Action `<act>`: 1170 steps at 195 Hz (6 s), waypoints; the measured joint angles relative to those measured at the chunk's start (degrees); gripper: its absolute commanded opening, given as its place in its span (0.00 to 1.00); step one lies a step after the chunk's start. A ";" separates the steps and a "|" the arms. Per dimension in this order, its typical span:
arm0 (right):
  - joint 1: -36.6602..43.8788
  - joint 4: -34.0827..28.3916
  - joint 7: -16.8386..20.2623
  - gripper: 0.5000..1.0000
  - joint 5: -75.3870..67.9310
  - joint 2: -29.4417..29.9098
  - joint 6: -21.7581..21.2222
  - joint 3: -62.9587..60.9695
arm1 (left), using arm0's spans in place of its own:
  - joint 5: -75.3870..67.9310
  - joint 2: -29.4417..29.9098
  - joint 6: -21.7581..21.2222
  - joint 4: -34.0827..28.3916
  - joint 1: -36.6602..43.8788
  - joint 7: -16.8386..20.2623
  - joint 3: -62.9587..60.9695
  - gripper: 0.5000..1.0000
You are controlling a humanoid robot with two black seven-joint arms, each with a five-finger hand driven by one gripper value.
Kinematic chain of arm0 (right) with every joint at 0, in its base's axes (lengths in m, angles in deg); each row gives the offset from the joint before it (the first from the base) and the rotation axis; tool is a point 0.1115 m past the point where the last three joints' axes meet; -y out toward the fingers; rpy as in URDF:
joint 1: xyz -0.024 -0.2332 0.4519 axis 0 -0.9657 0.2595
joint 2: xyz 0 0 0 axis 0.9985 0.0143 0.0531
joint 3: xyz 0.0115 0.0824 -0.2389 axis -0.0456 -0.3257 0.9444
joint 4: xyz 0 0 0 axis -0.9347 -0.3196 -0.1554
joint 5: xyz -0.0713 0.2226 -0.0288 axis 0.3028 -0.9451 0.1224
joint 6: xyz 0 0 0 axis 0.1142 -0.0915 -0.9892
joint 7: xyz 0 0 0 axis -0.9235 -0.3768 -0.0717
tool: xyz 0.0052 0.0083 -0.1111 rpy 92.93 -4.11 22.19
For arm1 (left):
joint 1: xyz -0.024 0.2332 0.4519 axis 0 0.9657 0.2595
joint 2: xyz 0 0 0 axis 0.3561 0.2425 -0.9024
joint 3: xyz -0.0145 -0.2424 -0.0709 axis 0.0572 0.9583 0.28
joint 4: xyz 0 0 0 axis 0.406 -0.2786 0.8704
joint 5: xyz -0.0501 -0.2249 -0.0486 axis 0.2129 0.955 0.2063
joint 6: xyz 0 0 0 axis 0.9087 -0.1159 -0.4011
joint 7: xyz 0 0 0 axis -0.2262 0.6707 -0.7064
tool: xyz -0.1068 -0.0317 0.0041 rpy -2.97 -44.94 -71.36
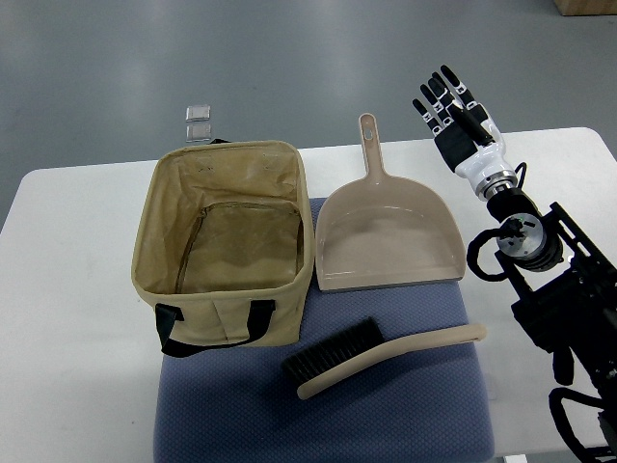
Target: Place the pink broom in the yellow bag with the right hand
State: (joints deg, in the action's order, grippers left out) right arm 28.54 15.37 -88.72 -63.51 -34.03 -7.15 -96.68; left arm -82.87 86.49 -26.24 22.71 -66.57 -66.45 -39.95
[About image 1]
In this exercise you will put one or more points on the yellow fabric bag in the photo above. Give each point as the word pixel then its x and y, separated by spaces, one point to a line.
pixel 225 249

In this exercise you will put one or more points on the beige broom black bristles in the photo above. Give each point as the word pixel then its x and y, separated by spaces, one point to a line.
pixel 346 353

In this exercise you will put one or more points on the clear floor marker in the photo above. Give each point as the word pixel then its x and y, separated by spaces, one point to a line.
pixel 199 112
pixel 198 132

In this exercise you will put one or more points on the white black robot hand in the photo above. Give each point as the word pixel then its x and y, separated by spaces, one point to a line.
pixel 465 134

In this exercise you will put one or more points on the upper clear floor marker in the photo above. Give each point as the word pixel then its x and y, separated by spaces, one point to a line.
pixel 199 112

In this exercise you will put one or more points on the beige plastic dustpan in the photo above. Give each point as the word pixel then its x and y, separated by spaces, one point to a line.
pixel 383 231

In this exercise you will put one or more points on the lower clear floor marker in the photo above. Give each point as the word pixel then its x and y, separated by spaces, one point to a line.
pixel 198 132

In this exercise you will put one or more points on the blue textured mat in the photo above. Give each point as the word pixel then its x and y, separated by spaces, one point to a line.
pixel 238 405

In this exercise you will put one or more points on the wooden box corner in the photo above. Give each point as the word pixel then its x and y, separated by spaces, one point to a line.
pixel 586 7

